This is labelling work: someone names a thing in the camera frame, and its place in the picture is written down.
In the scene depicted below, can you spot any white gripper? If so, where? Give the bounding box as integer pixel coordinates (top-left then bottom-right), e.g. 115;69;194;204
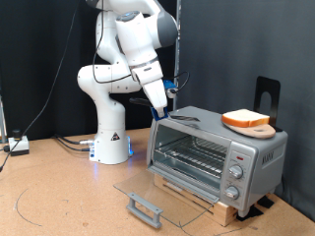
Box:
141;78;169;118

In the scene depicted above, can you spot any white bread slice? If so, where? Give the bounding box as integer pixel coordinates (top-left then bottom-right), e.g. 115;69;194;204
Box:
220;108;271;128

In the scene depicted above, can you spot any metal oven rack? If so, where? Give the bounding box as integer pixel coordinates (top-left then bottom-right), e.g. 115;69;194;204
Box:
154;136;228;180

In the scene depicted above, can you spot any silver oven knob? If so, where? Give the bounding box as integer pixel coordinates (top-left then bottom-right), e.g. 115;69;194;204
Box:
228;163;245;180
223;185;240;201

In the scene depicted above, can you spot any silver toaster oven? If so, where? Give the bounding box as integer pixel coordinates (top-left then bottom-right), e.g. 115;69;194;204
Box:
146;105;289;218

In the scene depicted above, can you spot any vertical metal pole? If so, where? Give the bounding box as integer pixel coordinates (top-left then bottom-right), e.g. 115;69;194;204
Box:
172;0;183;111

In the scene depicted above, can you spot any grey backdrop curtain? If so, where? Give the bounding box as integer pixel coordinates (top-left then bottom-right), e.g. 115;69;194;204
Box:
178;0;315;221

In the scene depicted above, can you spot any small wooden cutting board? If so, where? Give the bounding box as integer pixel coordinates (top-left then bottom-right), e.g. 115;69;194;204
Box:
221;120;277;140

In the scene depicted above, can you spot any black metal bookend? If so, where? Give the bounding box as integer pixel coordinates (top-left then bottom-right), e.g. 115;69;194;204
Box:
253;76;284;133

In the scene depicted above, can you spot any slatted wooden block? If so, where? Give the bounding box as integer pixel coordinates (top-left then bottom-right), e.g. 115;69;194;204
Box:
154;173;239;228

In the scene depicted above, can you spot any black foam pad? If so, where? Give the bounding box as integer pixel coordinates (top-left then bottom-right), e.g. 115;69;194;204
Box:
257;195;276;209
235;206;264;222

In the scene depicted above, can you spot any black backdrop curtain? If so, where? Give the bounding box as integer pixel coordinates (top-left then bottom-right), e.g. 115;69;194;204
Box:
0;0;180;142

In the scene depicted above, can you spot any white box with black button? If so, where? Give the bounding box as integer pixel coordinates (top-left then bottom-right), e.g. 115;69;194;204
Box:
8;129;31;156

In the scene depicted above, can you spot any black cable with silver connector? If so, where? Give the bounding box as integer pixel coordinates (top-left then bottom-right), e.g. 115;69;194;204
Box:
53;134;96;148

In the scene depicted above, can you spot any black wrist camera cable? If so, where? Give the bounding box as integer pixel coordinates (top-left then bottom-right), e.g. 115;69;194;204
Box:
92;0;191;99

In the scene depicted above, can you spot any black base cable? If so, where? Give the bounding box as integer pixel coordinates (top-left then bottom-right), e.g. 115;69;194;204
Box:
55;139;92;152

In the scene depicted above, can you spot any long hanging black cable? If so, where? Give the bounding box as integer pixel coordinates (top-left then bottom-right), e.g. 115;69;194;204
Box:
0;0;82;171

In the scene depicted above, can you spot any metal frame post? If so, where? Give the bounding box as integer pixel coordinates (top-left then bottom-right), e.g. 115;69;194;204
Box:
0;94;8;145

